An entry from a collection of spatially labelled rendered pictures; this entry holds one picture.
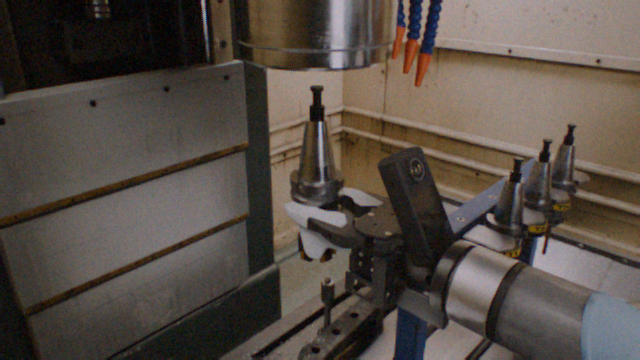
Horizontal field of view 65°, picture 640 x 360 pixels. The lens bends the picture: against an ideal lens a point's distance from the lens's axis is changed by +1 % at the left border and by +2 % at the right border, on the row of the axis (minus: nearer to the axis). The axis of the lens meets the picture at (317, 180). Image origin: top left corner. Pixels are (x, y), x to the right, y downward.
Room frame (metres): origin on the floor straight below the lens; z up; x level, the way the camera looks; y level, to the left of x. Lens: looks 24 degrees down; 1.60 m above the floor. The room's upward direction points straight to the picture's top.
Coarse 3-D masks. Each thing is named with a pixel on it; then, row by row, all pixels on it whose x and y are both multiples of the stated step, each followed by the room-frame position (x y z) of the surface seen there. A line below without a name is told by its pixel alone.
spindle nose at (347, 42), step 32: (256, 0) 0.46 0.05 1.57; (288, 0) 0.44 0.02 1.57; (320, 0) 0.44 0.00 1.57; (352, 0) 0.45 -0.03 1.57; (384, 0) 0.47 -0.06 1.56; (256, 32) 0.46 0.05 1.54; (288, 32) 0.44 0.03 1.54; (320, 32) 0.44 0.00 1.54; (352, 32) 0.45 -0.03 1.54; (384, 32) 0.47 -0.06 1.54; (256, 64) 0.47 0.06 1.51; (288, 64) 0.44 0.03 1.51; (320, 64) 0.44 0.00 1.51; (352, 64) 0.45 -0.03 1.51
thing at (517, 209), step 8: (504, 184) 0.69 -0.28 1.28; (512, 184) 0.68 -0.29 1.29; (520, 184) 0.68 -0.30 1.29; (504, 192) 0.68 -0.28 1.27; (512, 192) 0.67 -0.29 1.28; (520, 192) 0.67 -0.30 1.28; (504, 200) 0.68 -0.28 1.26; (512, 200) 0.67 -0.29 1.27; (520, 200) 0.67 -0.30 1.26; (496, 208) 0.69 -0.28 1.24; (504, 208) 0.67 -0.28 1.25; (512, 208) 0.67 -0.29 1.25; (520, 208) 0.67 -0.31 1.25; (496, 216) 0.68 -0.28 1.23; (504, 216) 0.67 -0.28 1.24; (512, 216) 0.67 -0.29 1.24; (520, 216) 0.67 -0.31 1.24; (504, 224) 0.67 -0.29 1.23; (512, 224) 0.67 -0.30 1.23; (520, 224) 0.67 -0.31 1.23
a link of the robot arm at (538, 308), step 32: (512, 288) 0.34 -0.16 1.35; (544, 288) 0.33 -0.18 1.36; (576, 288) 0.33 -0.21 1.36; (512, 320) 0.32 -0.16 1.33; (544, 320) 0.31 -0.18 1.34; (576, 320) 0.30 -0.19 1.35; (608, 320) 0.30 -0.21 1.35; (544, 352) 0.30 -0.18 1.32; (576, 352) 0.29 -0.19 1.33; (608, 352) 0.28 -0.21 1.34
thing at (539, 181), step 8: (536, 160) 0.77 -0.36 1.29; (552, 160) 0.76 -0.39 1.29; (536, 168) 0.76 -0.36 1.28; (544, 168) 0.75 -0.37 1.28; (536, 176) 0.76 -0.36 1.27; (544, 176) 0.75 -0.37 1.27; (528, 184) 0.76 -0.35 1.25; (536, 184) 0.75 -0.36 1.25; (544, 184) 0.75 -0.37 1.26; (528, 192) 0.76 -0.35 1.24; (536, 192) 0.75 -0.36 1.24; (544, 192) 0.75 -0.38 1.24; (536, 200) 0.75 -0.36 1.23; (544, 200) 0.75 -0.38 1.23
